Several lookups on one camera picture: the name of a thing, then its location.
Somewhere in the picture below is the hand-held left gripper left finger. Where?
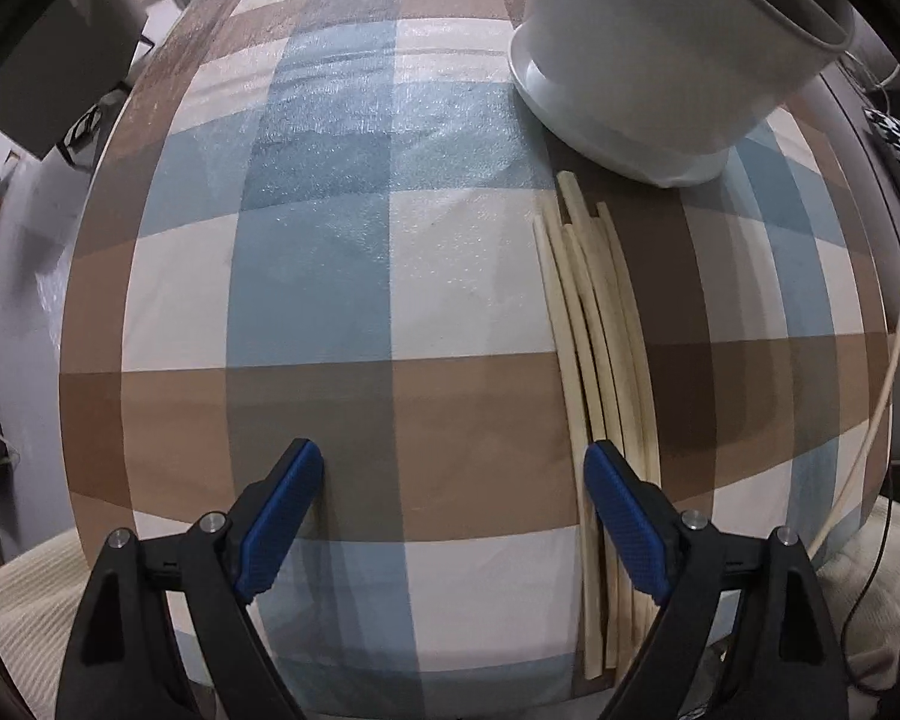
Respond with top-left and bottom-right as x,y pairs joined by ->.
54,437 -> 325,720

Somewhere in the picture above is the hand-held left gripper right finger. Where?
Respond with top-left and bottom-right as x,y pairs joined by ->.
583,439 -> 850,720

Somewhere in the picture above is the pile of bamboo chopsticks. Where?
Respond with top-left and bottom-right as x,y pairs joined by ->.
531,171 -> 665,683

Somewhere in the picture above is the large white plastic pot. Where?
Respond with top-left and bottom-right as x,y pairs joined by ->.
508,0 -> 863,190

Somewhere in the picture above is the checked blue brown tablecloth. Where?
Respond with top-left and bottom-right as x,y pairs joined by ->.
58,0 -> 893,713

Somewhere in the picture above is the cream knitted blanket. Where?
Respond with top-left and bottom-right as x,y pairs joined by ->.
0,495 -> 900,720

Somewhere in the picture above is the black cable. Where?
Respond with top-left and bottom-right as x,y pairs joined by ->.
844,465 -> 900,691

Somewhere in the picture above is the cream cable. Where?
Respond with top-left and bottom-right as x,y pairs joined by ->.
806,225 -> 900,563

